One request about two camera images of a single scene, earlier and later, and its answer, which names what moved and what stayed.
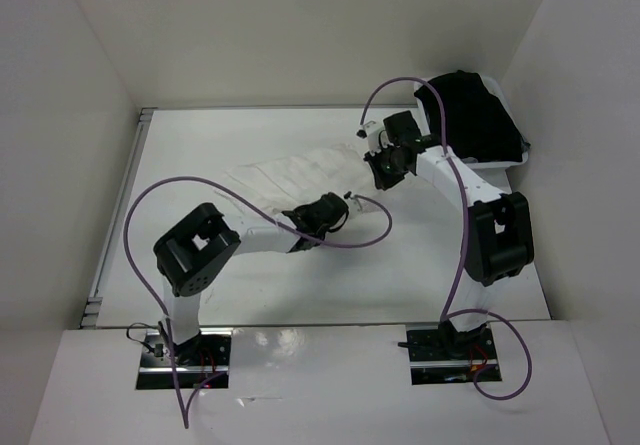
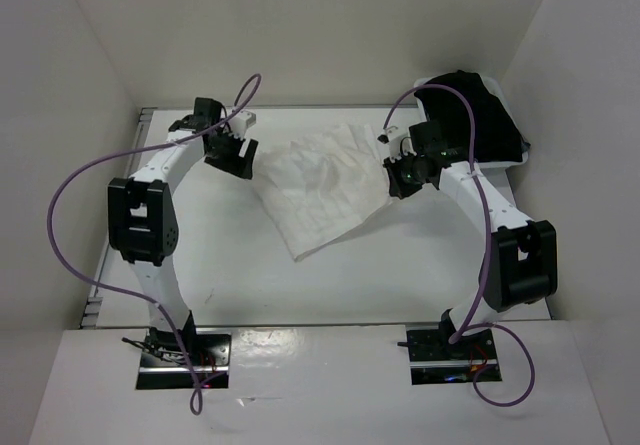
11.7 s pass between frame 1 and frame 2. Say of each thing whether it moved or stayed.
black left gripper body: moved
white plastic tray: stayed
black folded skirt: stayed
